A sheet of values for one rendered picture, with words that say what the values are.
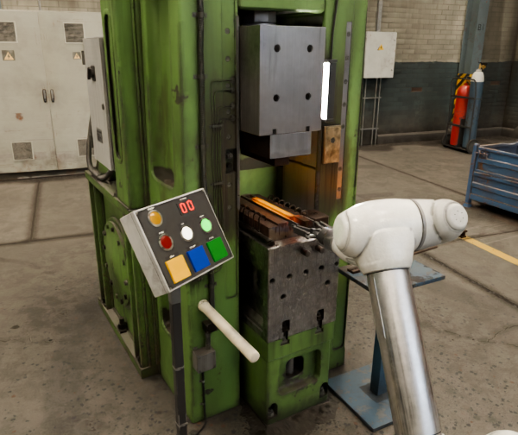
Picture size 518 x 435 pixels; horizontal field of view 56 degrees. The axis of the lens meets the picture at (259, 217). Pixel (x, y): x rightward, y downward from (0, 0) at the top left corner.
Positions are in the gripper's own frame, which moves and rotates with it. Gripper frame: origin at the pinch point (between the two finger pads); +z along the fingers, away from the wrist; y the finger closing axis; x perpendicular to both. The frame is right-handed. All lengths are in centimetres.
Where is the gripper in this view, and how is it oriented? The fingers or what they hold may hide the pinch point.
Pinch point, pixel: (300, 223)
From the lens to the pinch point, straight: 206.1
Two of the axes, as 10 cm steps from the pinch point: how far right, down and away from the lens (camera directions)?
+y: 8.6, -1.6, 4.9
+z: -5.1, -2.8, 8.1
